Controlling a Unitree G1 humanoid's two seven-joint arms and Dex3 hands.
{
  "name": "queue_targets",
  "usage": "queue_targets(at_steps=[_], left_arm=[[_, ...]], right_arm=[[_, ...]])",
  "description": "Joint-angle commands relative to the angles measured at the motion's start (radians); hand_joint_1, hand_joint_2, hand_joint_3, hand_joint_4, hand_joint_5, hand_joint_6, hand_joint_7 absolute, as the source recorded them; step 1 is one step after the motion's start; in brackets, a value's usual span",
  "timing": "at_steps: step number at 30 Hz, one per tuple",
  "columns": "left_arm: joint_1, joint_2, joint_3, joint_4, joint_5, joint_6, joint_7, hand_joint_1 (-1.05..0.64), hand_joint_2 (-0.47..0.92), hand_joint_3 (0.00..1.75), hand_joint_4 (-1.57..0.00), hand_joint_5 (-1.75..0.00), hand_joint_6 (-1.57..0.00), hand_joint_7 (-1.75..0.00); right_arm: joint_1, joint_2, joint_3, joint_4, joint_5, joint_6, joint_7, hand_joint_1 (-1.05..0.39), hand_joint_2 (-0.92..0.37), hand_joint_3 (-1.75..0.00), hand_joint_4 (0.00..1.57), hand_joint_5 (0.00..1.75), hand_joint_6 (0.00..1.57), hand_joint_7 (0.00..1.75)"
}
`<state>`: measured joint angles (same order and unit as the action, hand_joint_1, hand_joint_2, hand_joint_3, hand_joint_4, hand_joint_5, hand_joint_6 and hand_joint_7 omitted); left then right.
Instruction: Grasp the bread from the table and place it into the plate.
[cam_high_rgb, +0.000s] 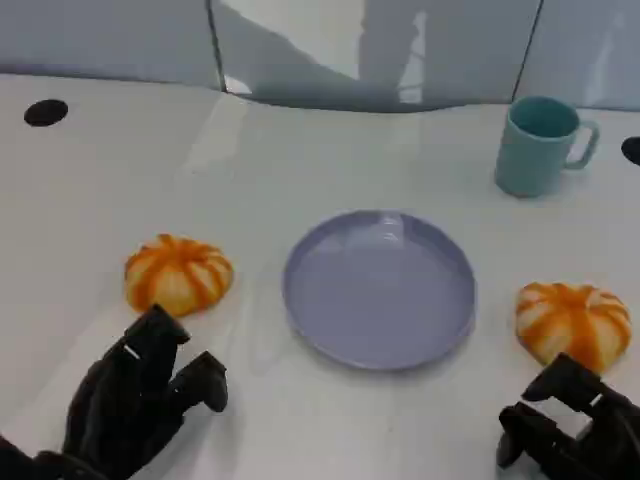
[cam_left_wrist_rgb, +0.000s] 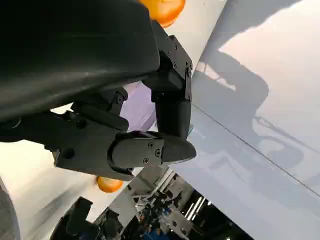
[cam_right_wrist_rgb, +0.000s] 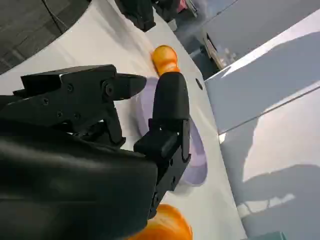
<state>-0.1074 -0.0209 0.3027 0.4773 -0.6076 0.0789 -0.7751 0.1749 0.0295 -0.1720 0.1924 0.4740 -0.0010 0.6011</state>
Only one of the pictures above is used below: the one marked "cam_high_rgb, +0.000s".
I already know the orange and white bread roll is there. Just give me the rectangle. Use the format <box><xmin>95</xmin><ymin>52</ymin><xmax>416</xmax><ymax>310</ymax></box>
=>
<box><xmin>515</xmin><ymin>282</ymin><xmax>633</xmax><ymax>375</ymax></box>
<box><xmin>123</xmin><ymin>233</ymin><xmax>235</xmax><ymax>318</ymax></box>

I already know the pale green mug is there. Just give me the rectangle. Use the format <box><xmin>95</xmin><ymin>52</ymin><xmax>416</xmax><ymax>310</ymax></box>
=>
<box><xmin>493</xmin><ymin>95</ymin><xmax>600</xmax><ymax>199</ymax></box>

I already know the lilac plate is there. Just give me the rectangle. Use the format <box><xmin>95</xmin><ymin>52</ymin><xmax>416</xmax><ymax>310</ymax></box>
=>
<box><xmin>282</xmin><ymin>209</ymin><xmax>477</xmax><ymax>372</ymax></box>

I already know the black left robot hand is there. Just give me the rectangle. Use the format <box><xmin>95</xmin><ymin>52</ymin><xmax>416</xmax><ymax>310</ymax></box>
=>
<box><xmin>62</xmin><ymin>303</ymin><xmax>230</xmax><ymax>476</ymax></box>

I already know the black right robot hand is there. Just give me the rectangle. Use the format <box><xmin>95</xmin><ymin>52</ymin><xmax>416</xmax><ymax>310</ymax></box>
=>
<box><xmin>497</xmin><ymin>352</ymin><xmax>640</xmax><ymax>480</ymax></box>

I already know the grey partition panel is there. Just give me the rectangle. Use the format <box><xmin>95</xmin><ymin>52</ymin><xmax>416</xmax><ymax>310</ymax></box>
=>
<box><xmin>0</xmin><ymin>0</ymin><xmax>224</xmax><ymax>92</ymax></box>
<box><xmin>209</xmin><ymin>0</ymin><xmax>544</xmax><ymax>114</ymax></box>
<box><xmin>512</xmin><ymin>0</ymin><xmax>640</xmax><ymax>112</ymax></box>

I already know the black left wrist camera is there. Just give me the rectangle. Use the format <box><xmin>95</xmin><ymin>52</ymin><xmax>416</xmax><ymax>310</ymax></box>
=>
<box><xmin>0</xmin><ymin>434</ymin><xmax>56</xmax><ymax>480</ymax></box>

